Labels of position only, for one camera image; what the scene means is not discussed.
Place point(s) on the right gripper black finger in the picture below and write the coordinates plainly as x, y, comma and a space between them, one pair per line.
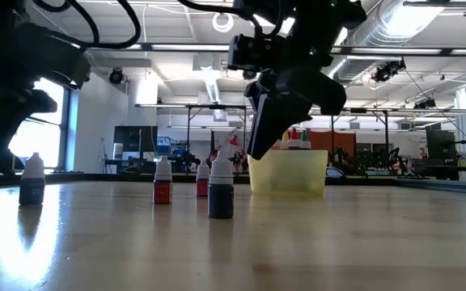
281, 117
256, 101

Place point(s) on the large yellow food coloring bottle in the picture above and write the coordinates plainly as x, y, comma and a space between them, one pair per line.
285, 136

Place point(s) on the large green food coloring bottle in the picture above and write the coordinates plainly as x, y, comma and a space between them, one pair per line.
304, 136

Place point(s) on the yellow translucent plastic bin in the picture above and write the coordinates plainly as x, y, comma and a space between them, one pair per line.
289, 174

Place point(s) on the small red food coloring bottle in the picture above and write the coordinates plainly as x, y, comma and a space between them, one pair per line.
162, 193

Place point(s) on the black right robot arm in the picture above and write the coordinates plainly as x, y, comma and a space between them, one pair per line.
330, 16

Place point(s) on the large bright window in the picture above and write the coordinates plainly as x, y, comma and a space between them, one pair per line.
43, 141

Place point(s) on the orange partition panel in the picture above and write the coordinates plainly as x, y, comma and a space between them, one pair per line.
338, 141

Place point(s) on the long ceiling light fixture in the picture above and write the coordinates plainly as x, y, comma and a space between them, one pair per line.
176, 47

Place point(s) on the black computer monitor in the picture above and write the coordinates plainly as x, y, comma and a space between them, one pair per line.
136, 141

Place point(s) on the black equipment stand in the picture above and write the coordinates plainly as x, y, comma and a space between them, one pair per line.
439, 149

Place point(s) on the black metal station frame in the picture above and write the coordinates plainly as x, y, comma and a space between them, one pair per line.
217, 106
386, 137

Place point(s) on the white hanging duct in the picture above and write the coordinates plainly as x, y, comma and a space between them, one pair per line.
210, 81

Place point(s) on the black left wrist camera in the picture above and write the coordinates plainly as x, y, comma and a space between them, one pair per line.
55, 60

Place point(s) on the silver ventilation duct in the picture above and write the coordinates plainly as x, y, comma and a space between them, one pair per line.
378, 36

